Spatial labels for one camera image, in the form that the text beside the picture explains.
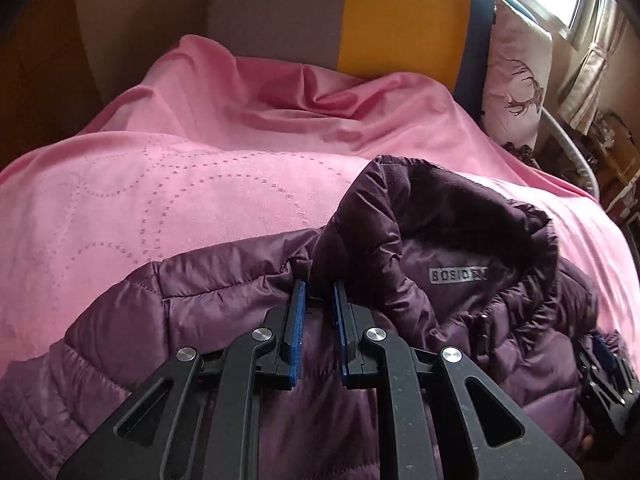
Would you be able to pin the deer print pillow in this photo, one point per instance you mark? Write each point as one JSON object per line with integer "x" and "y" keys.
{"x": 515, "y": 75}

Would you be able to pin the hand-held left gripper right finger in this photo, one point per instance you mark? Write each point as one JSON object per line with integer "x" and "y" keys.
{"x": 342, "y": 330}

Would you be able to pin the grey yellow blue headboard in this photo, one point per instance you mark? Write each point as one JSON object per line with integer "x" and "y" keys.
{"x": 400, "y": 20}

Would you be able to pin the pink blanket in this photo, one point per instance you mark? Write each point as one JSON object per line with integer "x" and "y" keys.
{"x": 200, "y": 170}

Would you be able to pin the beige patterned curtain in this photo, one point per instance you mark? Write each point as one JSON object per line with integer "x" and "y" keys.
{"x": 592, "y": 75}

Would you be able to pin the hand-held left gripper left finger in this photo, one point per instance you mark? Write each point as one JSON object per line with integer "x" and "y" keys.
{"x": 298, "y": 330}

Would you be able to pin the grey metal bed rail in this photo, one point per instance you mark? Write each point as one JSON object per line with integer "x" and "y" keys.
{"x": 575, "y": 150}

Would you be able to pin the cluttered wooden desk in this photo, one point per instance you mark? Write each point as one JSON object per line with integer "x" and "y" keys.
{"x": 617, "y": 160}

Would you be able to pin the wooden wardrobe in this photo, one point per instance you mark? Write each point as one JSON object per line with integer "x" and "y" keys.
{"x": 35, "y": 60}

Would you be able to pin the purple puffer jacket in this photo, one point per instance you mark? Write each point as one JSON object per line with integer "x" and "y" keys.
{"x": 210, "y": 300}

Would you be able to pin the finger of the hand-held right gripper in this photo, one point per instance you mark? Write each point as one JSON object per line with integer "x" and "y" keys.
{"x": 604, "y": 355}

